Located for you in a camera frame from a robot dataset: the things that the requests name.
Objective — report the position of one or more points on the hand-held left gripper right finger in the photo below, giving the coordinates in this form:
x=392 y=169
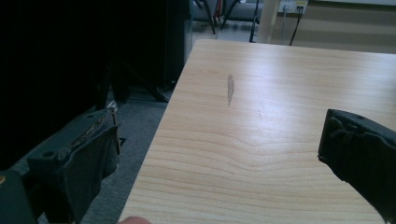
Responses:
x=361 y=149

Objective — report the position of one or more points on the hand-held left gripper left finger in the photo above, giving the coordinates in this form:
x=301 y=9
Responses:
x=81 y=161

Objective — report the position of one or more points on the black metal stand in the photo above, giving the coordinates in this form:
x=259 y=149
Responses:
x=146 y=84

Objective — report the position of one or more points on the black curtain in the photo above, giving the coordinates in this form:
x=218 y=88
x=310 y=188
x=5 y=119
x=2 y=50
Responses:
x=77 y=56

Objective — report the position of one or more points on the beige pillar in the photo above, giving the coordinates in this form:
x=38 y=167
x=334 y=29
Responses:
x=268 y=20

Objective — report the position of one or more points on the black tripod stand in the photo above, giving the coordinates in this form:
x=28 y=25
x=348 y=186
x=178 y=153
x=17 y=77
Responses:
x=229 y=15

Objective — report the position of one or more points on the wall power socket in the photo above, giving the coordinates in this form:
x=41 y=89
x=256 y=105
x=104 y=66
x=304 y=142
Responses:
x=293 y=5

